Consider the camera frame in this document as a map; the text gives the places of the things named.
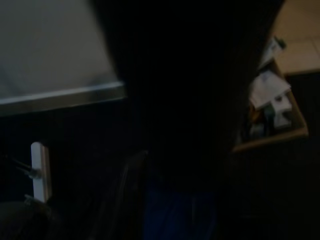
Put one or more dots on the white and green packet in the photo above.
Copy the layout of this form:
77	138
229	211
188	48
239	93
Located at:
272	48

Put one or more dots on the white panel with metal edge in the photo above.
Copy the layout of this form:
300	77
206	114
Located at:
50	50

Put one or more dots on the white plastic strip with screws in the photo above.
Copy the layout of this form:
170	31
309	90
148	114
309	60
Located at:
37	172

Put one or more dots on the small white carton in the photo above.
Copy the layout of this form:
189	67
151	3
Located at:
282	110

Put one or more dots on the brown cardboard box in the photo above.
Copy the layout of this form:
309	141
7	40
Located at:
297	125

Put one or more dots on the white paper packet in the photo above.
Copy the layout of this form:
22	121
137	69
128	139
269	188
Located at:
267	86

